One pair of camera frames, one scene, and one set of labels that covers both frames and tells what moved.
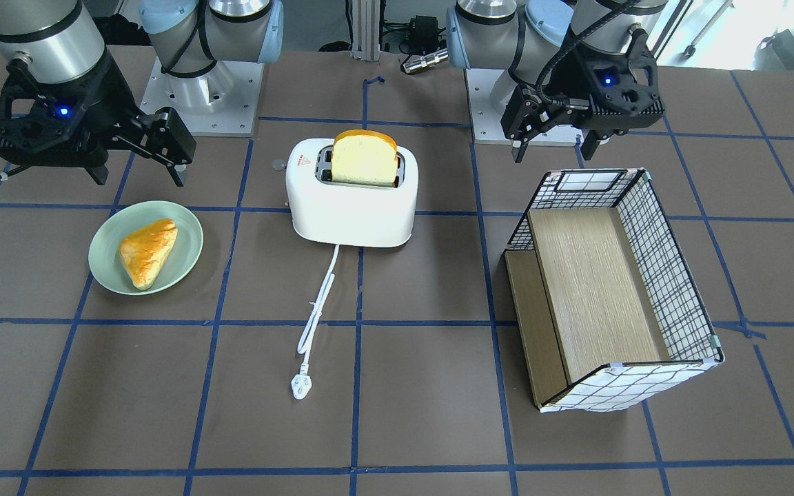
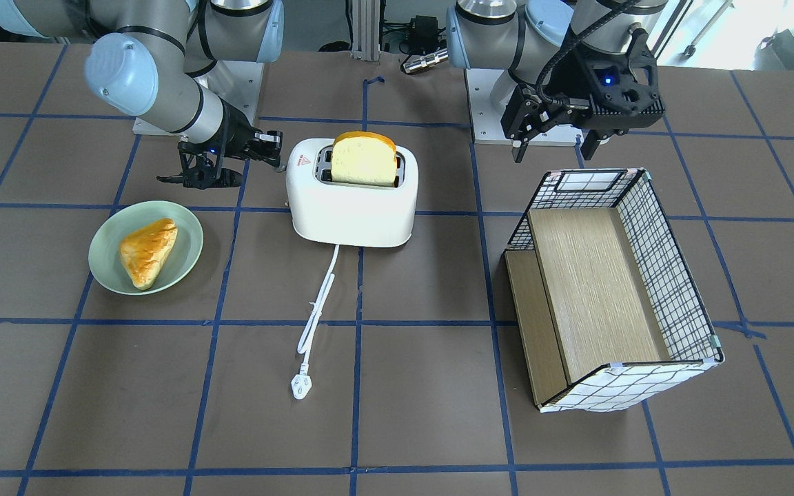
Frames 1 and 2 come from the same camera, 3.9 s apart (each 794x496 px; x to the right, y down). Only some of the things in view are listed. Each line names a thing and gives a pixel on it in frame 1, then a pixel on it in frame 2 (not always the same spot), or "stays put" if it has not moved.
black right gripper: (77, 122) to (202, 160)
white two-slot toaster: (348, 215) stays put
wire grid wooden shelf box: (606, 310) stays put
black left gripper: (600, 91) stays put
